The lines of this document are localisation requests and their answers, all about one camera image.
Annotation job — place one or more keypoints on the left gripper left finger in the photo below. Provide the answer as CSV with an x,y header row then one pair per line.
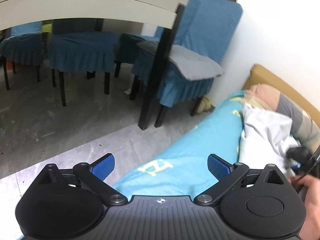
x,y
92,177

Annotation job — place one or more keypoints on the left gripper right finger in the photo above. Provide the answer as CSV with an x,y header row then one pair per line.
x,y
229,176

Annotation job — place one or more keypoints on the white t-shirt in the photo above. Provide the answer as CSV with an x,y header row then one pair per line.
x,y
265,139

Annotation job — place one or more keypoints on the person right hand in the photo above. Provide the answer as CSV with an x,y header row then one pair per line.
x,y
310,229

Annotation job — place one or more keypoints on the colour block pillow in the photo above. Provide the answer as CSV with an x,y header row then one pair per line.
x,y
303,128

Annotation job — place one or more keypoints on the teal smiley bed sheet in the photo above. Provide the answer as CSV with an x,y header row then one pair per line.
x,y
160,194

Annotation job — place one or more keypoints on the mustard yellow headboard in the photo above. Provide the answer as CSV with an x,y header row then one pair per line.
x,y
260,75

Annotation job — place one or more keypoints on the grey seat cushion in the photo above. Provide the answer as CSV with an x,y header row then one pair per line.
x,y
191,65

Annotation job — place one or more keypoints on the blue covered chair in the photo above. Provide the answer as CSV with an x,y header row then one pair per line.
x,y
24,46
206,27
80,45

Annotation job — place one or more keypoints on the white dining table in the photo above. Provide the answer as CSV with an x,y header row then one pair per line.
x,y
163,13

